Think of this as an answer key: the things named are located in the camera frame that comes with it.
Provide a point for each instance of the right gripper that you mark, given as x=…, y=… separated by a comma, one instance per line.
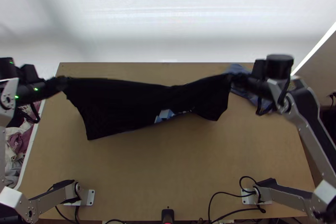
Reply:
x=244, y=83

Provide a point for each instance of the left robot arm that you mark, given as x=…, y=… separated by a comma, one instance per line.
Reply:
x=39, y=203

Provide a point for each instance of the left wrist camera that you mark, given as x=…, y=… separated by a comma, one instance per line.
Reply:
x=29, y=73

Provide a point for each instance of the white laundry basket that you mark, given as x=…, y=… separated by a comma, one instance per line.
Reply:
x=26, y=153

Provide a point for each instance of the black t-shirt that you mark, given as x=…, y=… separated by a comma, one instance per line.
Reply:
x=118, y=103

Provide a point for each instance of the heap of clothes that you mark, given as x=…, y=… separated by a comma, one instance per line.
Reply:
x=15, y=140

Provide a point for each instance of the blue garment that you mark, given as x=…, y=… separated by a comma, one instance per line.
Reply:
x=239, y=68

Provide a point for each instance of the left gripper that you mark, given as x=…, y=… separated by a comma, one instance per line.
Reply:
x=55, y=87

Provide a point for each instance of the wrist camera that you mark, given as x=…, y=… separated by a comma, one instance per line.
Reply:
x=29, y=73
x=260, y=69

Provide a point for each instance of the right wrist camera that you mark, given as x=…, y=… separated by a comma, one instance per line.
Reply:
x=260, y=69

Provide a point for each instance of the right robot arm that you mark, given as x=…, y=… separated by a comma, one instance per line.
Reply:
x=309, y=126

